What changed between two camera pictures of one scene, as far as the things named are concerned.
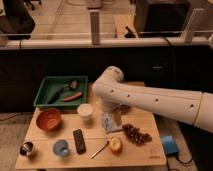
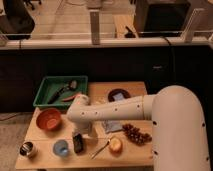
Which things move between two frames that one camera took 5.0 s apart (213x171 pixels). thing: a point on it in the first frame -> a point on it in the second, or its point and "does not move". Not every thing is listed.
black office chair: x=17 y=23 does not move
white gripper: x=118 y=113 -> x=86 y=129
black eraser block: x=79 y=141 does not move
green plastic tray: x=62 y=91 does not move
